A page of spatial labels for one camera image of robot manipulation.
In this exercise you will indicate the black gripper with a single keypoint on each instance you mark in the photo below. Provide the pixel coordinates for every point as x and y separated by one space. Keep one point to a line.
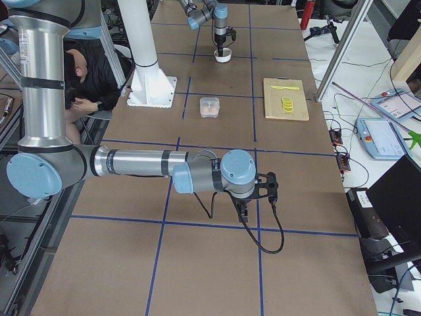
219 37
241 200

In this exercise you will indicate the reacher grabber stick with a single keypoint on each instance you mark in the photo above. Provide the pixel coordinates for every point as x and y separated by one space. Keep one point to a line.
415 137

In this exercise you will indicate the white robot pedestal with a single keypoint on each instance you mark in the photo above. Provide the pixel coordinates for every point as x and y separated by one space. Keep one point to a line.
150 86

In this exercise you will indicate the lemon slices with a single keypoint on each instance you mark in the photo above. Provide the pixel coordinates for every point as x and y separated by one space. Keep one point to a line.
287 104

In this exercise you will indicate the yellow plastic knife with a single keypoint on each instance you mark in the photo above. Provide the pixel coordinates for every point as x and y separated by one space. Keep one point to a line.
296 88

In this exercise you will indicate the clear plastic egg box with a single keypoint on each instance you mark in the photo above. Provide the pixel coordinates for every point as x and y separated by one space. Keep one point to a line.
209 101

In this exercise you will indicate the wooden cutting board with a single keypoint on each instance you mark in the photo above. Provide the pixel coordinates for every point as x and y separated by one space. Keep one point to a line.
272 100

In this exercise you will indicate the seated person in black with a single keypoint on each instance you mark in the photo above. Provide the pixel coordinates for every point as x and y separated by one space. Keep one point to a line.
90 83

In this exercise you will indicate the white ceramic bowl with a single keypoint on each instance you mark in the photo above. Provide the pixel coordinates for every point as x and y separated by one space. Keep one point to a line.
223 56

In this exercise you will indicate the teach pendant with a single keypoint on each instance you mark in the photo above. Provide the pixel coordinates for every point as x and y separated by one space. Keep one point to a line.
399 104
380 139

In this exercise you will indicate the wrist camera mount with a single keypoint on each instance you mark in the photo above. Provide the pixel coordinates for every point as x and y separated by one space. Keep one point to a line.
266 187
231 32

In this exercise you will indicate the aluminium frame post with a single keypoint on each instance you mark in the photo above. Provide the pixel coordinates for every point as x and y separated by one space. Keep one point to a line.
357 17

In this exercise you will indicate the red cylinder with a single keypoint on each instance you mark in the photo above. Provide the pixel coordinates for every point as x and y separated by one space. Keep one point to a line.
307 13

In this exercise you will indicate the near teach pendant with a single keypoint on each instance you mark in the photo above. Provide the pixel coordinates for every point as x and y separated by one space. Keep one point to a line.
380 139

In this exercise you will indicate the black monitor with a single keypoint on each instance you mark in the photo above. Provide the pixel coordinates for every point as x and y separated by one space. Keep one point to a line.
396 198

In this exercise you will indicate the far teach pendant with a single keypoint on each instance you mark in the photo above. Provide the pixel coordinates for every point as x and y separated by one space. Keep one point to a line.
399 104

